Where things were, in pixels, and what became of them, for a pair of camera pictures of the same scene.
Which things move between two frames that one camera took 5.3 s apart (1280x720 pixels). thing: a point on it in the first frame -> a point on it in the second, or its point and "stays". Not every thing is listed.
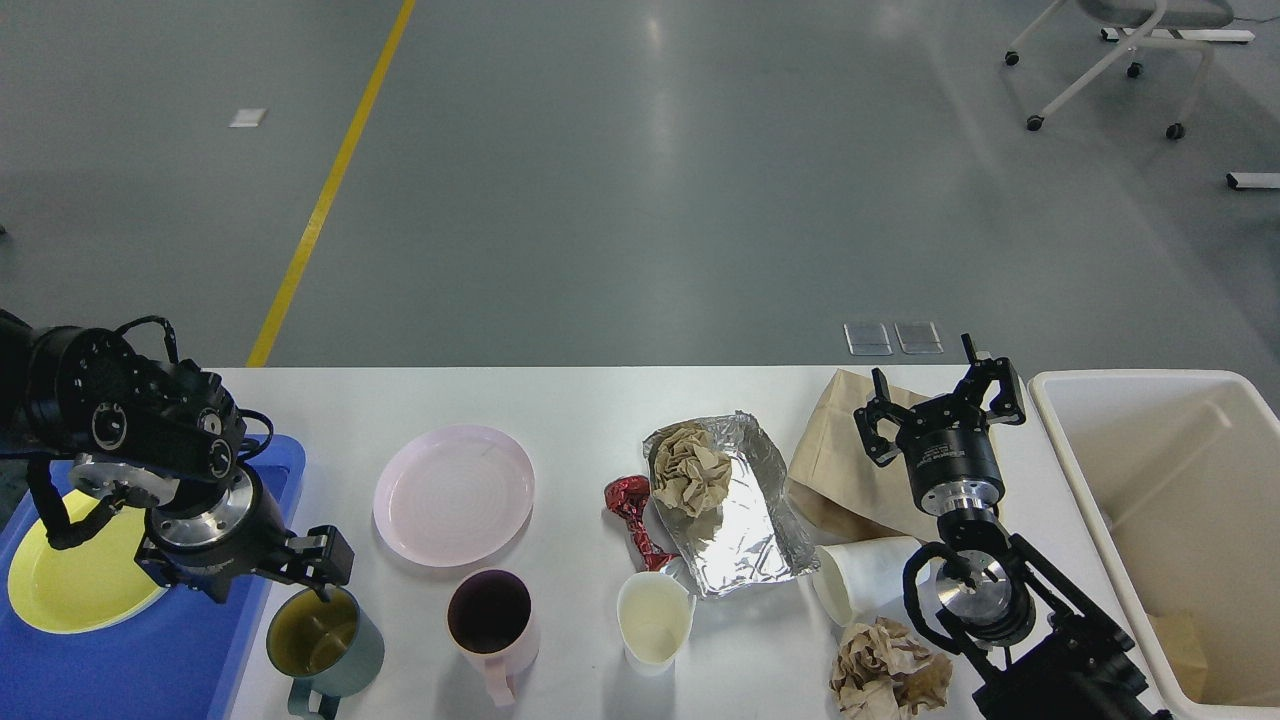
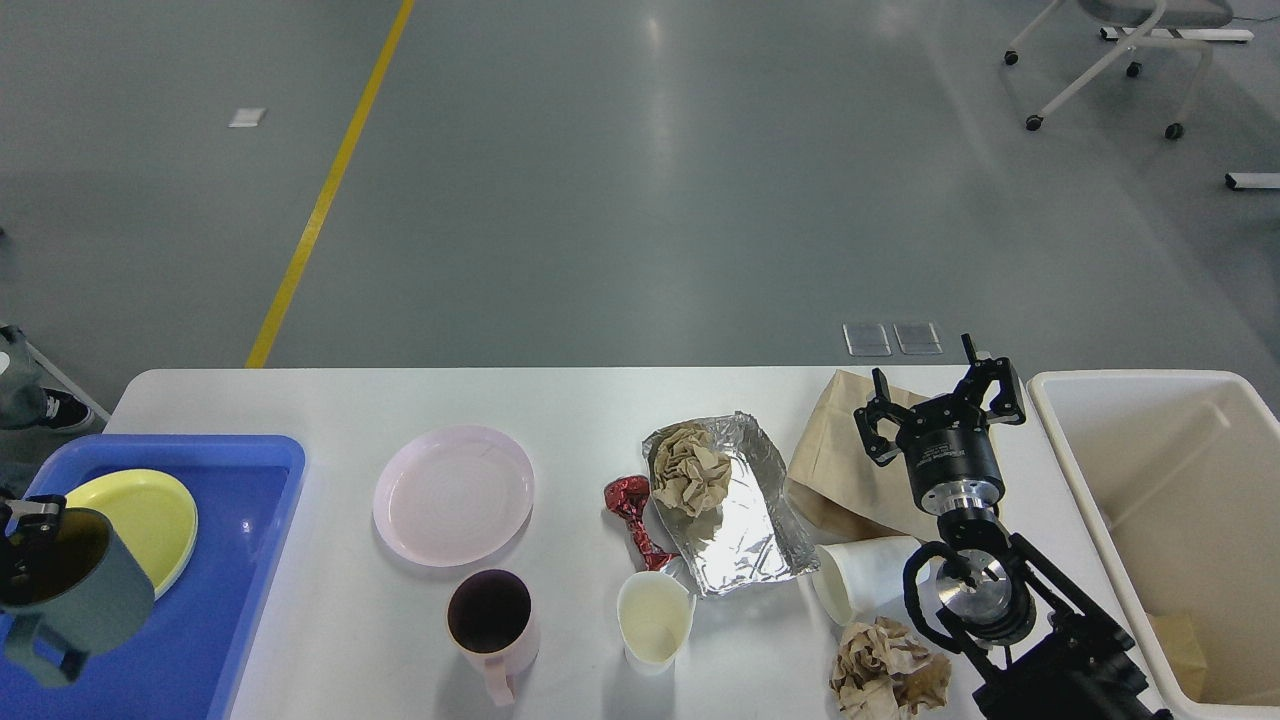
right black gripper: [951, 460] stays
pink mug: [491, 617] stays
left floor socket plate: [868, 339] stays
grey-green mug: [332, 649] -> [74, 592]
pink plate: [454, 496] stays
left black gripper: [234, 535] -> [28, 520]
